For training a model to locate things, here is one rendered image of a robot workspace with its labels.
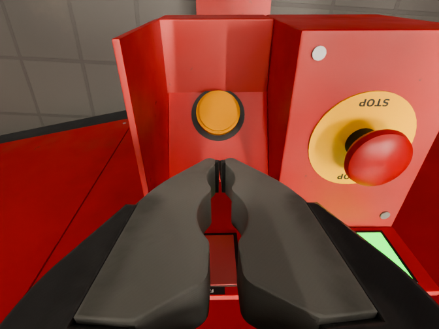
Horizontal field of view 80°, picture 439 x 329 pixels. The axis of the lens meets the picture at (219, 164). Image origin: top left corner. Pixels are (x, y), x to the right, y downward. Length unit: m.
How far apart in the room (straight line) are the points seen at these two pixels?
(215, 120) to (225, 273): 0.12
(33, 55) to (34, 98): 0.16
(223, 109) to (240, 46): 0.05
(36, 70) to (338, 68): 1.05
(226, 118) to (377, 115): 0.11
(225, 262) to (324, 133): 0.12
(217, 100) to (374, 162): 0.13
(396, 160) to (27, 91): 1.14
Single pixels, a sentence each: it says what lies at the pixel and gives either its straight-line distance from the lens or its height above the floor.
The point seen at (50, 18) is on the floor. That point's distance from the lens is 1.07.
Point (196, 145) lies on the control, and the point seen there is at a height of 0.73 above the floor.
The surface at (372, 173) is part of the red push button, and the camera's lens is 0.19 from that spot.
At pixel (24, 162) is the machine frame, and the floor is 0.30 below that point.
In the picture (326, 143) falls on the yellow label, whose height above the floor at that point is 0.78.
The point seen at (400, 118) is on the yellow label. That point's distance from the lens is 0.21.
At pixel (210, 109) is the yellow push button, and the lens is 0.23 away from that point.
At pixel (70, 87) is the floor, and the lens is 1.11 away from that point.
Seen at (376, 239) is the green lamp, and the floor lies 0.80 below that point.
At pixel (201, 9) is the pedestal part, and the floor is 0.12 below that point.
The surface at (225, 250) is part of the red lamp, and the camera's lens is 0.22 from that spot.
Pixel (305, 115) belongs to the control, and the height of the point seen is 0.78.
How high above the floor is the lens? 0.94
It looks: 57 degrees down
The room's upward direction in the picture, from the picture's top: 178 degrees clockwise
